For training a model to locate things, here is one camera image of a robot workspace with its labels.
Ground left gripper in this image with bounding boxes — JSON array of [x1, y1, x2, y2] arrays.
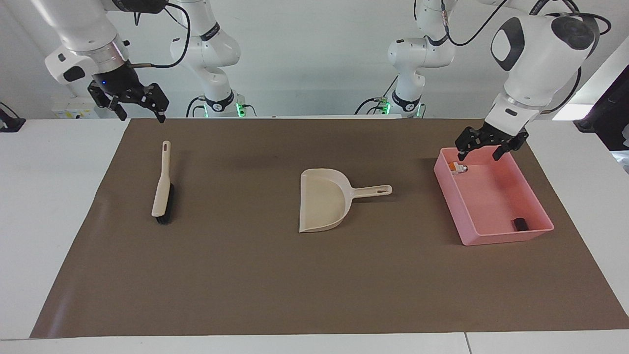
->
[[455, 119, 530, 162]]

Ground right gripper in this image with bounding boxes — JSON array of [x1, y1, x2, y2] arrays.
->
[[87, 63, 171, 124]]

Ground pink plastic bin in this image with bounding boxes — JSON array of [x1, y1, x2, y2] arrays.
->
[[433, 147, 555, 246]]

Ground beige hand brush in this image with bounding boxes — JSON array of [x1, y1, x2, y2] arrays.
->
[[151, 140, 175, 226]]

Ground black stand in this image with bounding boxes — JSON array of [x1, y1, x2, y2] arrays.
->
[[573, 64, 629, 151], [0, 102, 27, 133]]

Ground beige plastic dustpan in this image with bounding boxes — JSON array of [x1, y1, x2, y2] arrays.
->
[[298, 168, 393, 234]]

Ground black cable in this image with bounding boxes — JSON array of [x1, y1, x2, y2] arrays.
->
[[541, 12, 613, 115], [185, 95, 206, 118], [439, 0, 509, 48], [125, 1, 192, 69], [354, 97, 390, 116]]

